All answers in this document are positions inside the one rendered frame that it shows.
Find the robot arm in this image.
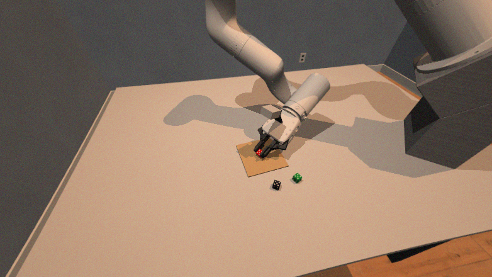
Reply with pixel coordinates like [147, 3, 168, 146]
[205, 0, 492, 123]

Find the tan flat mat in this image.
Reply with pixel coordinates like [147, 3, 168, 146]
[236, 140, 289, 178]

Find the black die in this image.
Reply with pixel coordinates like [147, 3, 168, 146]
[272, 180, 281, 191]

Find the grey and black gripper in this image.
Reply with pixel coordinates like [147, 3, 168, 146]
[254, 108, 301, 158]

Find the green die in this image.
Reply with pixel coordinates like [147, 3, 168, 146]
[292, 173, 302, 183]

